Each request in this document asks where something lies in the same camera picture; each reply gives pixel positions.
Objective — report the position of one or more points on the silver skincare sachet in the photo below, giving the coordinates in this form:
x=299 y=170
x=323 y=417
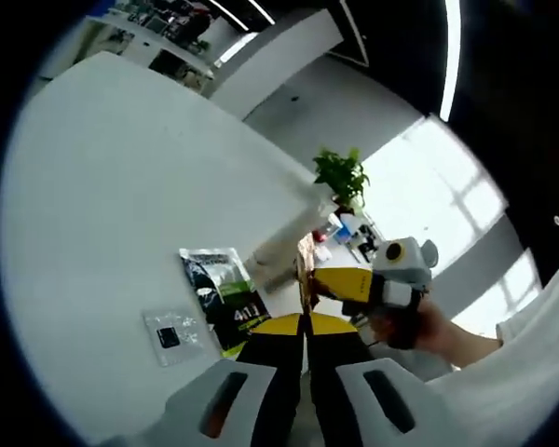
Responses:
x=177 y=335

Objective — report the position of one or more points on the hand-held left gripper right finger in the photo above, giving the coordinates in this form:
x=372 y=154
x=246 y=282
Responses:
x=344 y=386

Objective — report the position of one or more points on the person's right hand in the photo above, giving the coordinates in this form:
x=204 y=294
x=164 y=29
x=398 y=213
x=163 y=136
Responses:
x=400 y=328

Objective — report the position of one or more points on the gold skincare sachet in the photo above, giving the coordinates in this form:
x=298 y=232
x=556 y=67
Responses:
x=306 y=279

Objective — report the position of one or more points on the white office counter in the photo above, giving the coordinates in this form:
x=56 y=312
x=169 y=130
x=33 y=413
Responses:
x=158 y=37

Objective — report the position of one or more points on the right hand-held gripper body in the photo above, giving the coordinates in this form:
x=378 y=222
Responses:
x=407 y=263

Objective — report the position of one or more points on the white skincare tube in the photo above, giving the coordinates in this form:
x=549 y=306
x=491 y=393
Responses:
x=289 y=233

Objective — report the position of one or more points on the green potted plant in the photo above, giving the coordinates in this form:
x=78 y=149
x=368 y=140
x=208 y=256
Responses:
x=342 y=177

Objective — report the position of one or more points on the black desk gadget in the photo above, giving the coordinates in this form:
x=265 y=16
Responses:
x=368 y=242

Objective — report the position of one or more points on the dark green skincare sachet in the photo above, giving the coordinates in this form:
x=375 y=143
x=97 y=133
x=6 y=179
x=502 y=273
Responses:
x=223 y=288

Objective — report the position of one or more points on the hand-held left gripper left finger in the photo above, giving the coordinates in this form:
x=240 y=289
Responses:
x=275 y=386

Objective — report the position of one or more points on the large window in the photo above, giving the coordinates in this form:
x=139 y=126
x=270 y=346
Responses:
x=438 y=205

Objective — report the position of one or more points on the short ceiling light strip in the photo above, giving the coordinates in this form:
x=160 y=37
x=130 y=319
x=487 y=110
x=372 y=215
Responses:
x=451 y=56

